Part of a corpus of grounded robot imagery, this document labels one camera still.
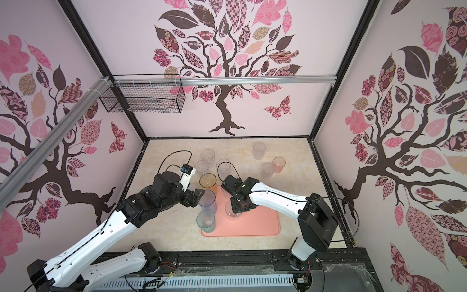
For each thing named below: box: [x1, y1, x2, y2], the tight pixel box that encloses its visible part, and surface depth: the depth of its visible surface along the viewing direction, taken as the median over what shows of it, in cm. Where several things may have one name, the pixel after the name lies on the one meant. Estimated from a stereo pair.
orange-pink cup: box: [272, 156, 287, 174], surface depth 103 cm
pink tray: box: [200, 186, 281, 237], surface depth 85 cm
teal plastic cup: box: [196, 209, 216, 233], surface depth 82 cm
